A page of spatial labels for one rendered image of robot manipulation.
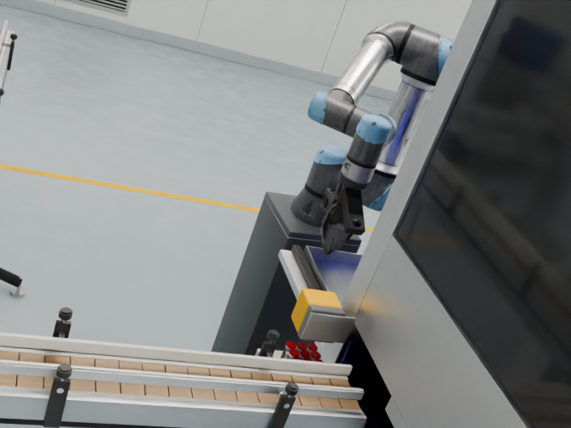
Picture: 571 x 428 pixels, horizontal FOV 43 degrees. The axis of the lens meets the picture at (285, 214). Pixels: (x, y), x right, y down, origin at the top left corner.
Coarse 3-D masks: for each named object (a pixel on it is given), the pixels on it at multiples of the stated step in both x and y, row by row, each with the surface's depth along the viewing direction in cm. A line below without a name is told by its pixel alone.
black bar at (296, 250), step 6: (294, 246) 179; (300, 246) 180; (294, 252) 179; (300, 252) 177; (300, 258) 175; (300, 264) 174; (306, 264) 173; (300, 270) 173; (306, 270) 171; (306, 276) 170; (312, 276) 169; (306, 282) 169; (312, 282) 167; (312, 288) 165; (318, 288) 165
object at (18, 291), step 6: (0, 270) 264; (6, 270) 267; (0, 276) 264; (6, 276) 265; (12, 276) 267; (18, 276) 269; (6, 282) 267; (12, 282) 267; (18, 282) 268; (12, 288) 272; (18, 288) 270; (12, 294) 269; (18, 294) 270; (24, 294) 271
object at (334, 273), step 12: (312, 252) 180; (324, 252) 180; (336, 252) 181; (348, 252) 182; (312, 264) 173; (324, 264) 180; (336, 264) 182; (348, 264) 184; (324, 276) 175; (336, 276) 177; (348, 276) 179; (324, 288) 164; (336, 288) 171
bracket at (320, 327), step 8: (312, 320) 132; (320, 320) 132; (328, 320) 133; (336, 320) 133; (344, 320) 134; (352, 320) 134; (304, 328) 133; (312, 328) 133; (320, 328) 133; (328, 328) 134; (336, 328) 134; (344, 328) 135; (304, 336) 134; (312, 336) 134; (320, 336) 135; (328, 336) 135; (336, 336) 136; (344, 336) 136
